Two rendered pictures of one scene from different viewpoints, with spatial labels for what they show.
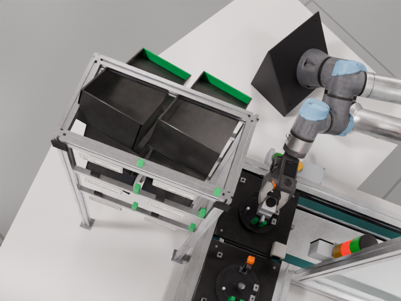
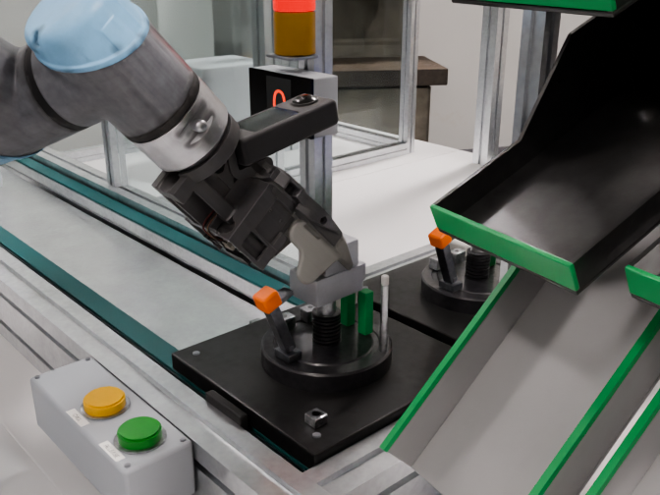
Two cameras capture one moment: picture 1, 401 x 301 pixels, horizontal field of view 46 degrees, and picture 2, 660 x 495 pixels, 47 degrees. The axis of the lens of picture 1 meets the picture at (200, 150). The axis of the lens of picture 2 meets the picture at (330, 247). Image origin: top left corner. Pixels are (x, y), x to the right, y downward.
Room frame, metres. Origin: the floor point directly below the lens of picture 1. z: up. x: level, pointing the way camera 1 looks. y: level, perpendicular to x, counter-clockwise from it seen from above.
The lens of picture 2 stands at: (0.94, 0.31, 1.38)
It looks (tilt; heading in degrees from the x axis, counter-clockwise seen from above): 22 degrees down; 233
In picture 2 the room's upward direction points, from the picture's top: straight up
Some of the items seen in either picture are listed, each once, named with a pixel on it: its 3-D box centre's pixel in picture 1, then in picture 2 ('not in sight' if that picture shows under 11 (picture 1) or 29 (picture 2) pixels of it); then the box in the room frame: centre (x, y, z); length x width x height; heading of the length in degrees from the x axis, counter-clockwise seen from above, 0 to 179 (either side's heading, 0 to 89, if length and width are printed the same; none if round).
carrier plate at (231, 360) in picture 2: (257, 213); (326, 364); (0.50, -0.26, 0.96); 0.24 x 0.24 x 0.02; 4
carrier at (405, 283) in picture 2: (239, 286); (478, 259); (0.25, -0.28, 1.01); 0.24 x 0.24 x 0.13; 4
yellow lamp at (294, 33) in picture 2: (345, 252); (295, 32); (0.40, -0.46, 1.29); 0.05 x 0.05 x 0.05
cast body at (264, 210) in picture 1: (267, 208); (333, 258); (0.49, -0.26, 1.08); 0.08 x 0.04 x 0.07; 4
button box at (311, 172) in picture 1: (293, 168); (108, 431); (0.72, -0.33, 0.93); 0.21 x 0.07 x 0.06; 94
